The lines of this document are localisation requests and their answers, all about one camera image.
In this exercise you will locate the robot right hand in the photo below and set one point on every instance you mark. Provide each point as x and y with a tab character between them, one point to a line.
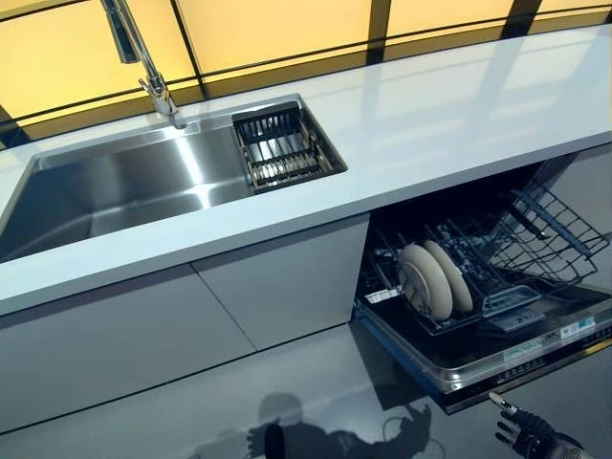
526	428

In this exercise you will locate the black robot foot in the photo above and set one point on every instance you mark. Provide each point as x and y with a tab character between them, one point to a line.
273	440

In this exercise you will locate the chrome gooseneck kitchen faucet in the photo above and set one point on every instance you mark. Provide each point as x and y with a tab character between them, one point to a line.
143	62

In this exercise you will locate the dishwasher door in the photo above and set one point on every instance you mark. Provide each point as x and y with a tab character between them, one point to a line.
478	354

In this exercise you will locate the dishwasher detergent dispenser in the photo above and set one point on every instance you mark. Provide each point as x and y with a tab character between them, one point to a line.
514	299

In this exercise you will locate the black dish drain rack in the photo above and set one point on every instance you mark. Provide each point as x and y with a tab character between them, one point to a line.
282	148

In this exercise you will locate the stainless steel sink basin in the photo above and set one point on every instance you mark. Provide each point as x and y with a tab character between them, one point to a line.
143	177

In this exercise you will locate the dark cabinet plinth strip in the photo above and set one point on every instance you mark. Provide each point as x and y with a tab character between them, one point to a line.
143	389

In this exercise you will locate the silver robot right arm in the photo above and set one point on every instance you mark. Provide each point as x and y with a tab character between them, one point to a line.
566	447

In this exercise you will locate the white cabinet door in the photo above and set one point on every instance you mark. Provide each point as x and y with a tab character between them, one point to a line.
287	291
119	334

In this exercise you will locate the cream round plate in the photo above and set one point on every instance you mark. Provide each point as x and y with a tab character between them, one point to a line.
452	272
425	287

